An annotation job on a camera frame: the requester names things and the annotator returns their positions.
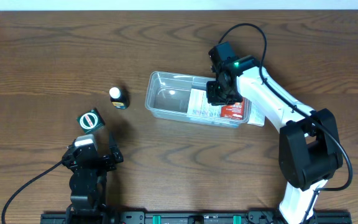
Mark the red medicine box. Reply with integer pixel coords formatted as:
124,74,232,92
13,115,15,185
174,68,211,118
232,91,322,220
221,101,245,120

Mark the blue white medicine box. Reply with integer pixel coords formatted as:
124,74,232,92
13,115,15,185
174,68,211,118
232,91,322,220
187,88,222,118

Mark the clear plastic container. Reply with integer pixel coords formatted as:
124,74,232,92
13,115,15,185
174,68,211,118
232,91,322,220
145,71,251,128

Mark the white green medicine box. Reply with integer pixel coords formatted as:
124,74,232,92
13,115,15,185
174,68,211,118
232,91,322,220
247,104,265,127

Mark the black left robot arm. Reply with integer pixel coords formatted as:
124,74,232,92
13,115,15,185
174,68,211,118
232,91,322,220
63,143,116,214

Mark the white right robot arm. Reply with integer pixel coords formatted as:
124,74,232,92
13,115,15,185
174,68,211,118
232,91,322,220
145,56,343,223

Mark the green Zam-Buk ointment box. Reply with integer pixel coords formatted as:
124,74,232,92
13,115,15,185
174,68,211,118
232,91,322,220
76,108,105,134

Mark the dark Woods syrup bottle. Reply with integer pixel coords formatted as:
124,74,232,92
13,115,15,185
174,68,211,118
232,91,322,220
109,87,130,110

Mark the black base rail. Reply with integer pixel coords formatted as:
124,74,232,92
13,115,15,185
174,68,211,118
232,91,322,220
40,210,352,224

